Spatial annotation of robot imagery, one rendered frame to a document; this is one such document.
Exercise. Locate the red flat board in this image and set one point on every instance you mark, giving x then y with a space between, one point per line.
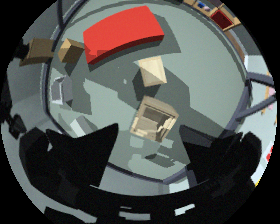
120 31

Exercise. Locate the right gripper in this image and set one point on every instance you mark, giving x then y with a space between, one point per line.
16 126

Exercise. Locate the black metal overhead frame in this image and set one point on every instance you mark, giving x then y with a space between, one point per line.
254 77

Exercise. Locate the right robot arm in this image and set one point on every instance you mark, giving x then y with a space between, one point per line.
21 51

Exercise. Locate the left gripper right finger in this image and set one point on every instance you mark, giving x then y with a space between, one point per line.
205 152

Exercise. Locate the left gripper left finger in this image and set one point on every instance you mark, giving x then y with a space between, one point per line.
90 152

